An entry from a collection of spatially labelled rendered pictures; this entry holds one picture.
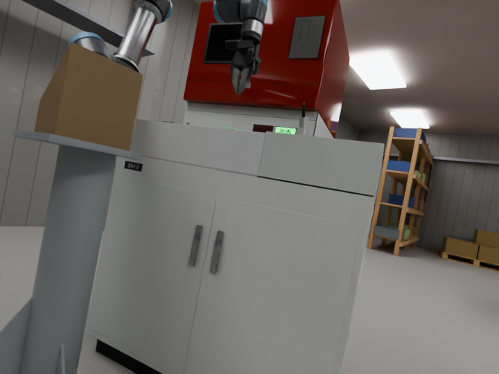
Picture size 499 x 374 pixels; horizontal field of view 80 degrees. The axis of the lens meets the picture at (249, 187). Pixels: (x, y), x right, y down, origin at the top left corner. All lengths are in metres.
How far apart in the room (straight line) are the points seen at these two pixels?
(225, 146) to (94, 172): 0.41
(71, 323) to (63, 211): 0.34
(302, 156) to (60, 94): 0.69
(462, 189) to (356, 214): 8.12
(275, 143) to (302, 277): 0.41
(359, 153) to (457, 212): 8.08
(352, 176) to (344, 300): 0.34
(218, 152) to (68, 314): 0.67
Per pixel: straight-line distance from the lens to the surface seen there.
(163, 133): 1.17
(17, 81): 3.48
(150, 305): 1.21
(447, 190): 8.98
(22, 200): 3.53
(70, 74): 0.98
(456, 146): 9.15
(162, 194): 1.14
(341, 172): 0.89
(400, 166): 6.28
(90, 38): 1.20
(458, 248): 7.78
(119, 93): 1.04
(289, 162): 0.93
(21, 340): 1.19
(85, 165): 0.99
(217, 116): 1.81
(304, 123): 1.24
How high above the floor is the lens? 0.79
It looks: level
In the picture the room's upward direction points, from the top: 11 degrees clockwise
